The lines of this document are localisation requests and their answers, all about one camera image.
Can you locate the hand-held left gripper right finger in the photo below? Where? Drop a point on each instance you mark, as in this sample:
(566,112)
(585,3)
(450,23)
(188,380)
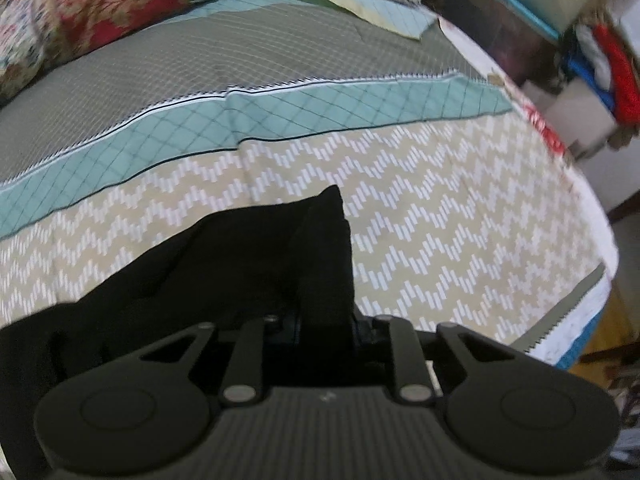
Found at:
(400,355)

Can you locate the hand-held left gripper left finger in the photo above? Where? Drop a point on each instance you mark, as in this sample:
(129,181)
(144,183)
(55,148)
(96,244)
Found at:
(250,355)

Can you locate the black pants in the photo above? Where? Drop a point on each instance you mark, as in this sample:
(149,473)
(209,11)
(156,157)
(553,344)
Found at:
(225,270)

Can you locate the patterned bedsheet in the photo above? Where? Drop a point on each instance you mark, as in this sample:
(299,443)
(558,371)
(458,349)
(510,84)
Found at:
(400,185)

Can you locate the pale green pillow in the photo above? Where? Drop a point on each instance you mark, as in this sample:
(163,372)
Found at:
(380,12)

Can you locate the dark wooden headboard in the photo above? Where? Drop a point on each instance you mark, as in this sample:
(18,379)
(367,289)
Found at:
(475,20)

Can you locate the pile of colourful clothes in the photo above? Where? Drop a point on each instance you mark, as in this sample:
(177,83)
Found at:
(610,75)

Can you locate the patchwork floral quilt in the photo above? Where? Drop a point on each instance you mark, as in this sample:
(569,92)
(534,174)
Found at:
(90,5)

